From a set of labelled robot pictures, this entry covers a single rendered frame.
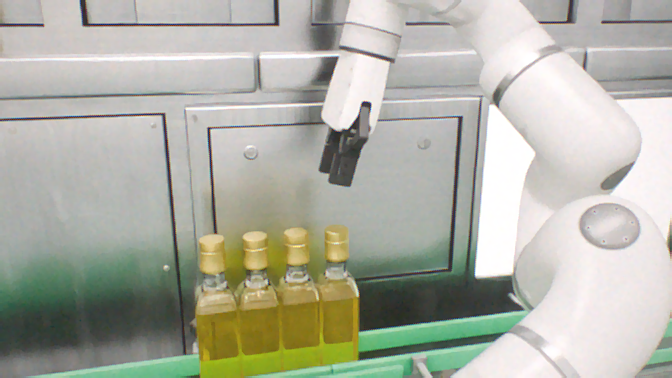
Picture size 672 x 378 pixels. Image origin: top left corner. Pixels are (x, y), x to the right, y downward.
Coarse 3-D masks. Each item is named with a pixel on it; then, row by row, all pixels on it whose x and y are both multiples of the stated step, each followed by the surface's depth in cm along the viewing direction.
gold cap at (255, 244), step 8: (248, 232) 77; (256, 232) 77; (248, 240) 74; (256, 240) 74; (264, 240) 75; (248, 248) 75; (256, 248) 75; (264, 248) 75; (248, 256) 75; (256, 256) 75; (264, 256) 75; (248, 264) 75; (256, 264) 75; (264, 264) 76
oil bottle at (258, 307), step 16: (240, 288) 77; (256, 288) 76; (272, 288) 77; (240, 304) 76; (256, 304) 76; (272, 304) 76; (240, 320) 76; (256, 320) 76; (272, 320) 77; (240, 336) 77; (256, 336) 77; (272, 336) 78; (256, 352) 78; (272, 352) 78; (256, 368) 79; (272, 368) 79
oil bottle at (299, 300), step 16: (288, 288) 77; (304, 288) 77; (288, 304) 77; (304, 304) 77; (288, 320) 78; (304, 320) 78; (288, 336) 78; (304, 336) 79; (288, 352) 79; (304, 352) 80; (288, 368) 80; (304, 368) 80
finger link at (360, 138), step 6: (366, 102) 69; (360, 108) 69; (366, 108) 69; (360, 114) 68; (366, 114) 69; (360, 120) 68; (366, 120) 68; (360, 126) 68; (366, 126) 68; (360, 132) 67; (366, 132) 68; (354, 138) 69; (360, 138) 67; (366, 138) 68; (354, 144) 69; (360, 144) 69
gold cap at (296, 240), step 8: (288, 232) 77; (296, 232) 77; (304, 232) 77; (288, 240) 76; (296, 240) 76; (304, 240) 76; (288, 248) 76; (296, 248) 76; (304, 248) 76; (288, 256) 77; (296, 256) 76; (304, 256) 77; (288, 264) 77; (296, 264) 77
